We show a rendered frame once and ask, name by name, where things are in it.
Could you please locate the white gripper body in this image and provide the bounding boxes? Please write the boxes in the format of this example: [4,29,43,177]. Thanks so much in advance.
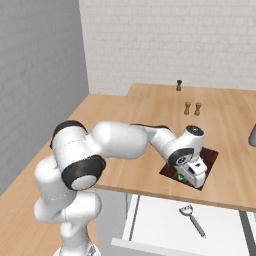
[180,162,208,189]

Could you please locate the dark brown cutting board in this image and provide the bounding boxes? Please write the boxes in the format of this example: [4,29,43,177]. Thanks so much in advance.
[159,147,220,192]

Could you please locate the grey metal peeler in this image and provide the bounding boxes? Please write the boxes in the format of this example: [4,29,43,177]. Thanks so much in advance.
[178,204,207,239]

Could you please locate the white open drawer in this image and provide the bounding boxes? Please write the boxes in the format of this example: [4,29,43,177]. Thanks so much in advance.
[110,194,256,256]

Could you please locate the tan wooden shaker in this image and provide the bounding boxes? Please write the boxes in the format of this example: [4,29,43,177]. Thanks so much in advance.
[193,102,203,117]
[183,101,192,116]

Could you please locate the grey rounded object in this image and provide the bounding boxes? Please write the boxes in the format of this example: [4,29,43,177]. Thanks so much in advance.
[247,123,256,148]

